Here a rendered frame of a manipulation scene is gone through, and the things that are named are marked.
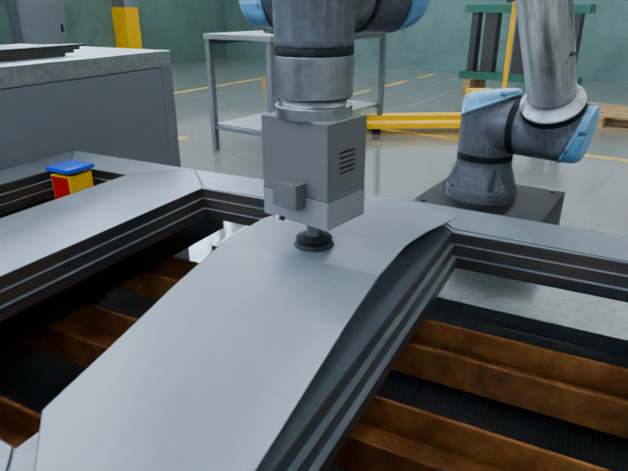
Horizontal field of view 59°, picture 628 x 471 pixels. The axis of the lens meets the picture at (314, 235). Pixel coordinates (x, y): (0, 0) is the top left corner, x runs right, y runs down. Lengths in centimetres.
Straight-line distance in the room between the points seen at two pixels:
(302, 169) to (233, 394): 22
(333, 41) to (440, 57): 1069
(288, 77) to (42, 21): 1016
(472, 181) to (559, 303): 32
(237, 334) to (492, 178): 84
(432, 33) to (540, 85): 1019
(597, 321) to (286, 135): 67
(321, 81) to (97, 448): 34
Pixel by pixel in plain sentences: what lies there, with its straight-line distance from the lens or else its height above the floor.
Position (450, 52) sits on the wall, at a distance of 1111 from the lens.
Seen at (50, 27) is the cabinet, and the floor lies 81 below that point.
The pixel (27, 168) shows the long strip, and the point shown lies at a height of 86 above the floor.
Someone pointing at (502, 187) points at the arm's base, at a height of 81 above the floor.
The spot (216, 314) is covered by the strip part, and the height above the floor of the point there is 91.
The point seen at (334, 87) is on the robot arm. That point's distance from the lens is 51.
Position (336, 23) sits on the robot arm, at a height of 115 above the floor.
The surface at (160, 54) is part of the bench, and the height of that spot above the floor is 104.
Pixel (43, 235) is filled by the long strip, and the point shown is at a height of 86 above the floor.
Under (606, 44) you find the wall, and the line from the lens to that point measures 1050.
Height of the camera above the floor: 116
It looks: 23 degrees down
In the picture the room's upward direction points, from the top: straight up
